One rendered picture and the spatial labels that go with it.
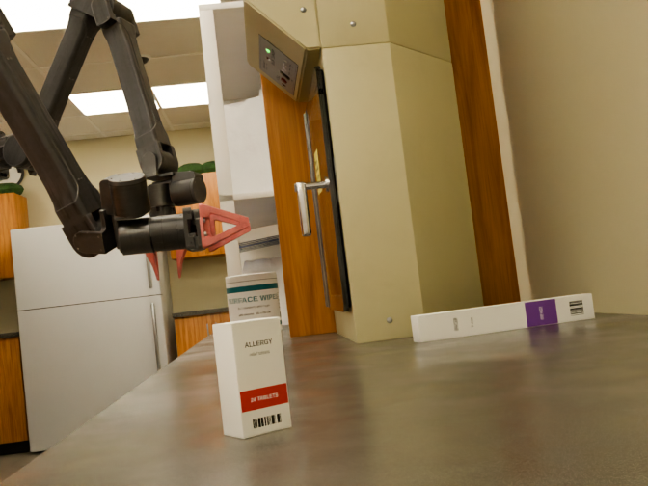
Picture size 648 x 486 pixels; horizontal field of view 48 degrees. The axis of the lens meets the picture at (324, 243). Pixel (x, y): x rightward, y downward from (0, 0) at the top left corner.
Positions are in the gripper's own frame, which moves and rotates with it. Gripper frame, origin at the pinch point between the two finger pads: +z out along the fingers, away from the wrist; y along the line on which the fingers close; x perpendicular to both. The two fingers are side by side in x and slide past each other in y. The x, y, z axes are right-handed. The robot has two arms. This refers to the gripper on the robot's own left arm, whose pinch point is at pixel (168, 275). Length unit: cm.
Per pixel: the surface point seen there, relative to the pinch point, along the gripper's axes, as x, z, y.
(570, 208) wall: -33, -3, 76
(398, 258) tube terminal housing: -46, 3, 41
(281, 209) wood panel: -9.1, -10.7, 25.2
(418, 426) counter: -114, 15, 28
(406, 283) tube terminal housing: -46, 7, 42
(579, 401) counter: -113, 15, 39
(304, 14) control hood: -46, -37, 31
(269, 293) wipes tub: 21.9, 6.3, 21.3
